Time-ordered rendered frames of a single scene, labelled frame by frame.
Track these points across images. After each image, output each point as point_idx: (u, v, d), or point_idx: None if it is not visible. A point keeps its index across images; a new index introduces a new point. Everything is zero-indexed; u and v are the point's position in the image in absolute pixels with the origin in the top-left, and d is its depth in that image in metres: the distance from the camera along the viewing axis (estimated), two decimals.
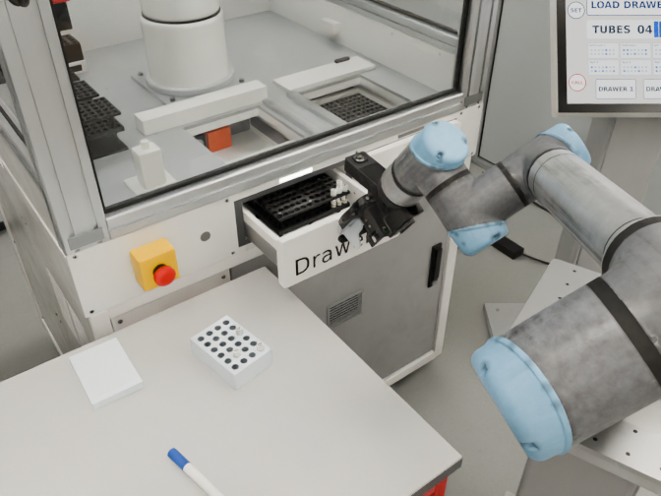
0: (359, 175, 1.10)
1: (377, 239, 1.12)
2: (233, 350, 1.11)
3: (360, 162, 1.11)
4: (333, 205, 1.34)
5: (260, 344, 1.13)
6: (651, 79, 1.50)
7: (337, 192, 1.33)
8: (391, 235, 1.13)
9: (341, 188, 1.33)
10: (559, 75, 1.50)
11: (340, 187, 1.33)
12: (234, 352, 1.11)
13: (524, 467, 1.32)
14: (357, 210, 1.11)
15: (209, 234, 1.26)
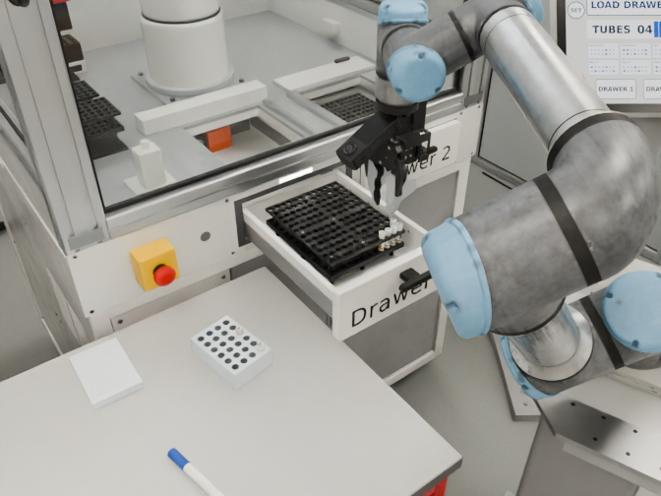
0: (373, 146, 1.05)
1: (422, 151, 1.12)
2: (382, 232, 1.21)
3: (357, 146, 1.05)
4: (388, 245, 1.24)
5: (260, 344, 1.13)
6: (651, 79, 1.50)
7: (392, 231, 1.23)
8: None
9: (396, 227, 1.22)
10: None
11: (395, 226, 1.22)
12: (385, 232, 1.21)
13: (524, 467, 1.32)
14: (400, 158, 1.08)
15: (209, 234, 1.26)
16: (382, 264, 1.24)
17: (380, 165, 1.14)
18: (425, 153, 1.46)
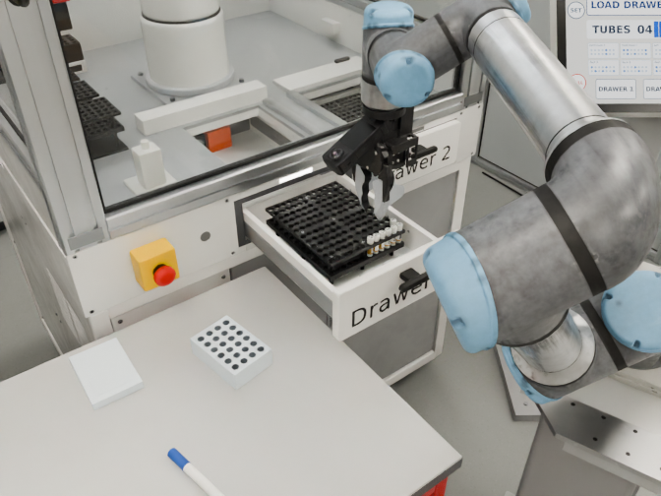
0: (359, 151, 1.04)
1: (410, 155, 1.11)
2: (382, 232, 1.21)
3: (343, 151, 1.04)
4: (388, 245, 1.24)
5: (367, 241, 1.20)
6: (651, 79, 1.50)
7: (392, 231, 1.23)
8: None
9: (396, 227, 1.22)
10: None
11: (395, 226, 1.22)
12: (385, 232, 1.21)
13: (524, 467, 1.32)
14: (388, 163, 1.07)
15: (209, 234, 1.26)
16: (382, 264, 1.24)
17: (367, 170, 1.13)
18: (425, 153, 1.46)
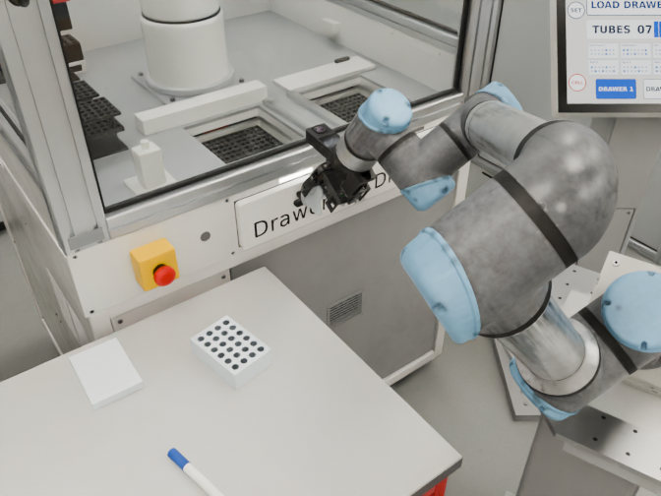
0: (318, 145, 1.18)
1: (335, 205, 1.19)
2: None
3: (320, 133, 1.19)
4: None
5: None
6: (651, 79, 1.50)
7: None
8: (349, 202, 1.21)
9: None
10: (559, 75, 1.50)
11: None
12: None
13: (524, 467, 1.32)
14: (317, 177, 1.19)
15: (209, 234, 1.26)
16: None
17: None
18: None
